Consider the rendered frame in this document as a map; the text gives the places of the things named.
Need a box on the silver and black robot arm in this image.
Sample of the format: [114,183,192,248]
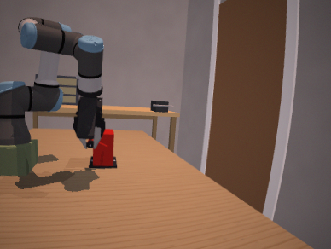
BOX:
[0,17,104,145]

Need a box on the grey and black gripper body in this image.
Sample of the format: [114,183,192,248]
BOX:
[76,86,103,127]

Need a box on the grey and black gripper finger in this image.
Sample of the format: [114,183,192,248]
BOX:
[93,118,105,149]
[73,117,87,149]

